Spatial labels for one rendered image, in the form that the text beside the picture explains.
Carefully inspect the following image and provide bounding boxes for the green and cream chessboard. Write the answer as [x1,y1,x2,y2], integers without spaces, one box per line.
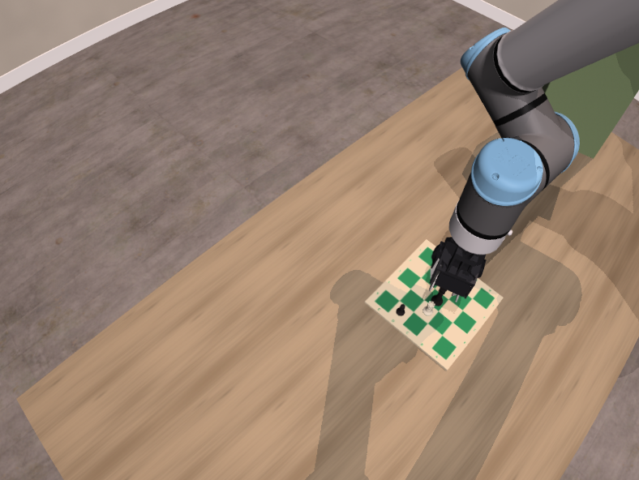
[365,240,503,371]

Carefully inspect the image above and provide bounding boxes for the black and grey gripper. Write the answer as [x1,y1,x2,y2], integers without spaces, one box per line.
[429,237,486,302]

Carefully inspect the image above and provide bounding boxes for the white rook chess piece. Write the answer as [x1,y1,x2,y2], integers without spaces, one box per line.
[422,302,435,316]

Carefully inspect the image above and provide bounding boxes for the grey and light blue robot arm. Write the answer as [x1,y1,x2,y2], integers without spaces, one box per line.
[449,0,639,255]

